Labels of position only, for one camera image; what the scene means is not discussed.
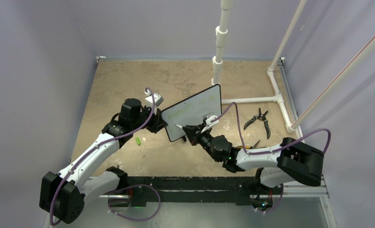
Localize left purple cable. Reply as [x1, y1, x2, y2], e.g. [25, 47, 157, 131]
[49, 87, 157, 226]

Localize yellow-handled pliers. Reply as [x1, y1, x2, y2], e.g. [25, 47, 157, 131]
[236, 140, 260, 150]

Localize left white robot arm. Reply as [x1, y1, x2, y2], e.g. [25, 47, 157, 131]
[39, 94, 166, 226]

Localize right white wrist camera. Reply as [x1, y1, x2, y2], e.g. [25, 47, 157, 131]
[201, 113, 219, 133]

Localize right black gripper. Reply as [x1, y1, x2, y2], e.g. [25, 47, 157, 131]
[184, 122, 220, 162]

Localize green marker cap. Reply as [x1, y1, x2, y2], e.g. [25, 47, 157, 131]
[135, 137, 141, 146]

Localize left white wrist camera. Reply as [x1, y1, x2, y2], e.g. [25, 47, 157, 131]
[145, 92, 164, 108]

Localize purple cable loop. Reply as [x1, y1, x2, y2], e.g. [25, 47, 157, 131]
[108, 182, 162, 222]

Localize white PVC pipe frame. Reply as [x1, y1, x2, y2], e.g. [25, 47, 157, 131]
[211, 0, 375, 133]

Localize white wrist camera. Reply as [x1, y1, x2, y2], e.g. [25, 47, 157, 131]
[145, 92, 164, 108]
[201, 113, 219, 133]

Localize small black-framed whiteboard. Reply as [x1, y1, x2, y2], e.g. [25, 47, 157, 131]
[161, 84, 222, 142]

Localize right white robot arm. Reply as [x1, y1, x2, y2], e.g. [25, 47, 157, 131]
[181, 124, 324, 193]

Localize black-handled wire stripper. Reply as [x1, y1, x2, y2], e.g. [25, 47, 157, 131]
[244, 108, 272, 140]

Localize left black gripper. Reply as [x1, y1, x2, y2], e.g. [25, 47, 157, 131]
[131, 105, 167, 133]

